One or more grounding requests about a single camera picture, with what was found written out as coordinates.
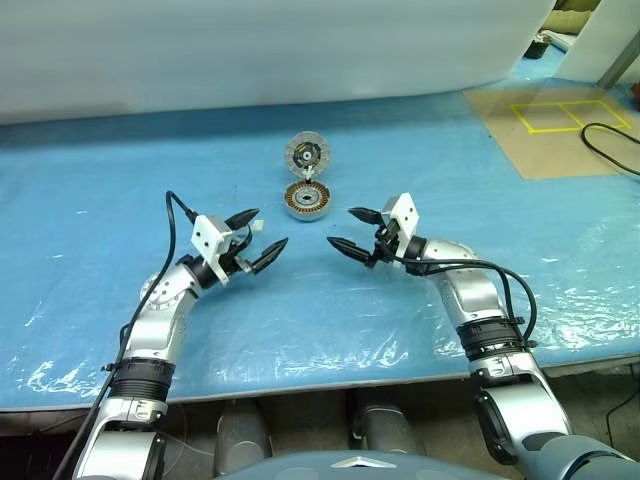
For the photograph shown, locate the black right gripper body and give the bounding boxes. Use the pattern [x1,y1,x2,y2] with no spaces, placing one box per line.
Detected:
[366,214,401,270]

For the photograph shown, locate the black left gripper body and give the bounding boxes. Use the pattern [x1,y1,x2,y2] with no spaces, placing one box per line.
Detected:
[222,243,259,281]

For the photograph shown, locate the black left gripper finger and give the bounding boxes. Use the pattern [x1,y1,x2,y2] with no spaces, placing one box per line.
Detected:
[249,238,290,276]
[224,208,260,229]

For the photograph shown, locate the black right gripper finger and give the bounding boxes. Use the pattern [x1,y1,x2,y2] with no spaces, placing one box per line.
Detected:
[348,207,381,226]
[327,238,372,264]

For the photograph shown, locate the silver motor base copper windings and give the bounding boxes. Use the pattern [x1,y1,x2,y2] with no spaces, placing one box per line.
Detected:
[284,180,335,221]

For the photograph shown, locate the silver motor rotor disc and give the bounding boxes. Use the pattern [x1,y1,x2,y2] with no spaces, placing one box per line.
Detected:
[284,130,331,180]

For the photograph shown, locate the blue plastic table sheet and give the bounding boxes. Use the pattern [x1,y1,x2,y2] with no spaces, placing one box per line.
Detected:
[0,89,640,414]

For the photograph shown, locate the white backdrop sheet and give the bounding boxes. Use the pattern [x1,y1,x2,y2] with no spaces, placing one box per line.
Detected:
[0,0,556,126]

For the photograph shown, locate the grey rounded cylinder shape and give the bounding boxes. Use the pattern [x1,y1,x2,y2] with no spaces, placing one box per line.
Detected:
[349,389,419,456]
[215,399,274,476]

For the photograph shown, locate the brown cardboard sheet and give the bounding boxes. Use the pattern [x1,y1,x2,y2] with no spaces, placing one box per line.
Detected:
[462,84,640,181]

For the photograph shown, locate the grey robot torso silver emblem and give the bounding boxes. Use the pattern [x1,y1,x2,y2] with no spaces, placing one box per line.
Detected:
[214,447,531,480]

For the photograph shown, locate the white flat item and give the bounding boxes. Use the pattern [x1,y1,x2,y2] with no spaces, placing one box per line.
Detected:
[537,29,581,51]

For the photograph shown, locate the white upright panel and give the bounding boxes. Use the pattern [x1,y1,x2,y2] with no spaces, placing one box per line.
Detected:
[554,0,634,84]

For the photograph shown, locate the khaki cloth bundle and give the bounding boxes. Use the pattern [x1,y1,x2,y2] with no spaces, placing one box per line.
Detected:
[547,0,589,34]

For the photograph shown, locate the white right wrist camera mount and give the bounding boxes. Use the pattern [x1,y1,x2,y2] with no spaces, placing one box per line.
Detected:
[380,192,421,262]

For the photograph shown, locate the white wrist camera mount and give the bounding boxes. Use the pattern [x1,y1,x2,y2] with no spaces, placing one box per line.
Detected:
[191,213,240,287]
[380,192,421,262]

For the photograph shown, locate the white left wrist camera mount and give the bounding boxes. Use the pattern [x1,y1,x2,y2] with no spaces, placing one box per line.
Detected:
[191,213,240,287]

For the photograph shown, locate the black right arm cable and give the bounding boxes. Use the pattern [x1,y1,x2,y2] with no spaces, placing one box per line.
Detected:
[399,252,539,351]

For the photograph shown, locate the black looped cable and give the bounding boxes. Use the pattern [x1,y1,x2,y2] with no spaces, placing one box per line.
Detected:
[580,123,640,176]

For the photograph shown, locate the grey metal post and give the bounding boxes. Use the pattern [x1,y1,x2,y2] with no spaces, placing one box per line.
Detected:
[597,29,640,89]

